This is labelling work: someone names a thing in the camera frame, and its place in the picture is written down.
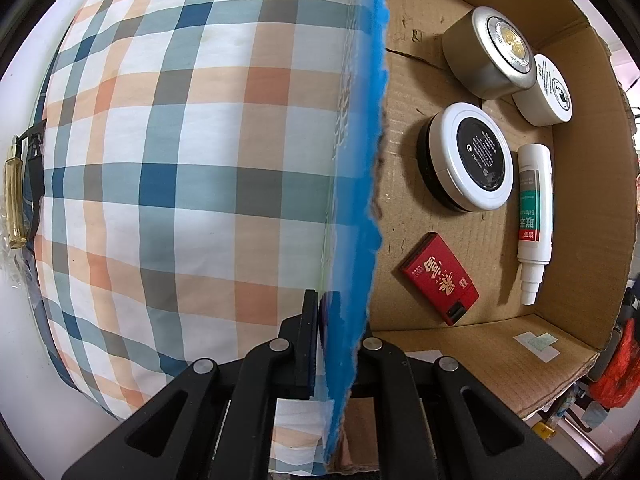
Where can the red plastic bag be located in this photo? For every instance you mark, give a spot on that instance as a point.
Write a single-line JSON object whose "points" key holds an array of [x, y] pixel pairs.
{"points": [[620, 370]]}

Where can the white sticker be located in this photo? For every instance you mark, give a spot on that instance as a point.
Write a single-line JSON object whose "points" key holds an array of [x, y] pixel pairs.
{"points": [[539, 346]]}

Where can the small yellow object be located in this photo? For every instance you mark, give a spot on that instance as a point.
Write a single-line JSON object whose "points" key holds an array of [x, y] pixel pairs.
{"points": [[544, 431]]}

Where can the white spray bottle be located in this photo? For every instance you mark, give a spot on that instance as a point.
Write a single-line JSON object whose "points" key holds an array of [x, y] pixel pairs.
{"points": [[535, 200]]}

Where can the plaid bedding in clear bag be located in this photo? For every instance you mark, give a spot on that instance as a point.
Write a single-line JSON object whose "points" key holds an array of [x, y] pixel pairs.
{"points": [[190, 160]]}

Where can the black and white round case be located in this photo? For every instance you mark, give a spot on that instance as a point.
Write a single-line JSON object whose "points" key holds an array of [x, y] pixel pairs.
{"points": [[475, 152]]}

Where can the cardboard box with blue side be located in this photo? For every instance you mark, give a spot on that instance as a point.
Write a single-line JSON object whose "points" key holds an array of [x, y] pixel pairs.
{"points": [[575, 185]]}

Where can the silver round tin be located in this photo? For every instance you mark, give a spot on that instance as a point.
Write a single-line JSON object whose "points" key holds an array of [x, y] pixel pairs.
{"points": [[475, 55]]}

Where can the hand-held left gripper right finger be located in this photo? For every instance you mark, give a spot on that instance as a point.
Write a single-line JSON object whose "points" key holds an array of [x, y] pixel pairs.
{"points": [[374, 362]]}

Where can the small red box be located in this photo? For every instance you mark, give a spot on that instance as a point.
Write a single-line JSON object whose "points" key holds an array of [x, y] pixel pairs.
{"points": [[440, 277]]}

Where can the white round jar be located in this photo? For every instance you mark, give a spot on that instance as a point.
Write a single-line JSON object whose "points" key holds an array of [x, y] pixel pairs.
{"points": [[545, 95]]}

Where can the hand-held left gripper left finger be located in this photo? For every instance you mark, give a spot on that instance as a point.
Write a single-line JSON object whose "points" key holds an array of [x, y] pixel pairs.
{"points": [[310, 340]]}

